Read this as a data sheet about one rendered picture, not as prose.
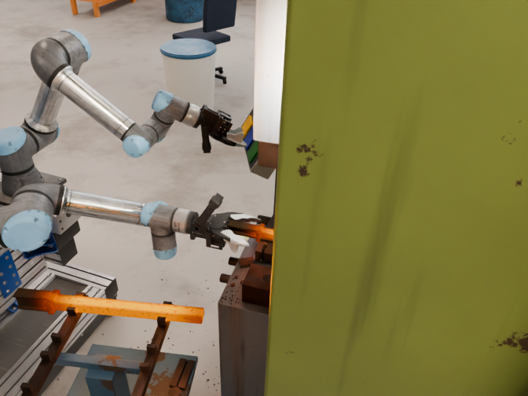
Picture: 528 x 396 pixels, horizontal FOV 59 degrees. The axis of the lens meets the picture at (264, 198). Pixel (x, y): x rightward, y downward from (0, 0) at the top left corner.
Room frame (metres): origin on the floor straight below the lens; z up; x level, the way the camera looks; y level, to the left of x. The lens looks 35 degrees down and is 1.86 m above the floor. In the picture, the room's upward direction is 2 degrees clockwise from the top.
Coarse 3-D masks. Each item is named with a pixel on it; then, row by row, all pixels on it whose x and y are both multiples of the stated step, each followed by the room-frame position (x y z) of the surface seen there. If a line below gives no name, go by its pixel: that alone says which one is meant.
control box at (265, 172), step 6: (252, 108) 1.77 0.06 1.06; (252, 114) 1.73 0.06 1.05; (252, 144) 1.56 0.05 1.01; (246, 150) 1.57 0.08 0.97; (252, 162) 1.46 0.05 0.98; (252, 168) 1.44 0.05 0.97; (258, 168) 1.44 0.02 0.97; (264, 168) 1.44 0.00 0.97; (270, 168) 1.45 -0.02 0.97; (258, 174) 1.44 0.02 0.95; (264, 174) 1.44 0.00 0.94; (270, 174) 1.45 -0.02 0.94
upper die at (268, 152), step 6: (258, 144) 0.97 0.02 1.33; (264, 144) 0.96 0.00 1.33; (270, 144) 0.96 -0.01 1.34; (276, 144) 0.96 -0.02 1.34; (258, 150) 0.97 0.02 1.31; (264, 150) 0.96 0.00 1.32; (270, 150) 0.96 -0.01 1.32; (276, 150) 0.96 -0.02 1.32; (258, 156) 0.97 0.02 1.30; (264, 156) 0.96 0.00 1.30; (270, 156) 0.96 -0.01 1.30; (276, 156) 0.96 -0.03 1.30; (258, 162) 0.97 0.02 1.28; (264, 162) 0.96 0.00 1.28; (270, 162) 0.96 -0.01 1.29; (276, 162) 0.96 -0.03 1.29; (276, 168) 0.96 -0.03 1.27
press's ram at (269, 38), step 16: (256, 0) 0.92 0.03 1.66; (272, 0) 0.91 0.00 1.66; (256, 16) 0.92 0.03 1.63; (272, 16) 0.91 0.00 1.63; (256, 32) 0.92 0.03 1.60; (272, 32) 0.91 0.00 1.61; (256, 48) 0.92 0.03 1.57; (272, 48) 0.91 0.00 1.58; (256, 64) 0.92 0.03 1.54; (272, 64) 0.91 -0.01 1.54; (256, 80) 0.92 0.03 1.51; (272, 80) 0.91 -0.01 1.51; (256, 96) 0.92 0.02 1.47; (272, 96) 0.91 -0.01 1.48; (256, 112) 0.92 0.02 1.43; (272, 112) 0.91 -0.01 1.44; (256, 128) 0.92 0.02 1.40; (272, 128) 0.91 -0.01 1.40
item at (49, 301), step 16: (32, 304) 0.72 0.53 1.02; (48, 304) 0.70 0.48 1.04; (64, 304) 0.71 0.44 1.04; (80, 304) 0.71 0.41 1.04; (96, 304) 0.71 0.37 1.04; (112, 304) 0.72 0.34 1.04; (128, 304) 0.72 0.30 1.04; (144, 304) 0.72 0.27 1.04; (160, 304) 0.72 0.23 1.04; (176, 320) 0.69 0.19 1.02; (192, 320) 0.69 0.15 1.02
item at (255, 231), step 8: (232, 224) 1.06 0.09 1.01; (240, 224) 1.06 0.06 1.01; (248, 224) 1.06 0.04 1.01; (264, 224) 1.06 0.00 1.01; (240, 232) 1.05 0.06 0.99; (248, 232) 1.05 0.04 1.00; (256, 232) 1.02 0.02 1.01; (264, 232) 1.03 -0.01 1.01; (272, 232) 1.03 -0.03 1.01; (256, 240) 1.02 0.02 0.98
